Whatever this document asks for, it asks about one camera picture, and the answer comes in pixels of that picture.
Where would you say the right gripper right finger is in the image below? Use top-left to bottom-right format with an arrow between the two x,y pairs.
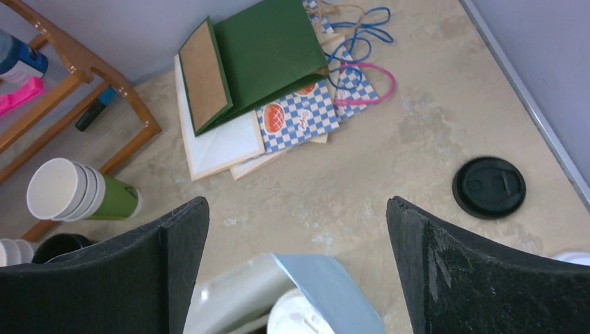
386,196 -> 589,333

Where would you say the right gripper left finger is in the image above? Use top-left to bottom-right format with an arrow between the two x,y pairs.
1,197 -> 209,333

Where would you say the light blue paper bag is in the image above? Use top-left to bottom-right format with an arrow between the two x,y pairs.
184,253 -> 385,333

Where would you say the white cup stack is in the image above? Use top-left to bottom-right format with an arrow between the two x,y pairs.
1,238 -> 35,267
26,158 -> 143,222

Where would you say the white cup lid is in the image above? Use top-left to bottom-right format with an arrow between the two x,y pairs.
552,251 -> 590,267
266,288 -> 335,334

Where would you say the black paper cup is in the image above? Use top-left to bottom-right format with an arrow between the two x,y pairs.
31,233 -> 97,264

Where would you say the cream paper bag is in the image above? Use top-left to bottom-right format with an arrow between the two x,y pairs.
175,56 -> 339,180

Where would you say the black blue marker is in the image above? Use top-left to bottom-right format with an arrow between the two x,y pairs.
75,86 -> 117,132

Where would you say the checkered patterned paper bag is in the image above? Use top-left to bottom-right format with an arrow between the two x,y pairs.
255,1 -> 396,154

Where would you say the right blue white jar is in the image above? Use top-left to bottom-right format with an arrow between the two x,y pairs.
1,30 -> 49,86

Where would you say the green paper bag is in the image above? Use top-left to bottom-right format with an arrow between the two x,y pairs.
198,0 -> 328,135

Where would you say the wooden shelf rack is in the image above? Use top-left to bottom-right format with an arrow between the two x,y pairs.
0,0 -> 162,243

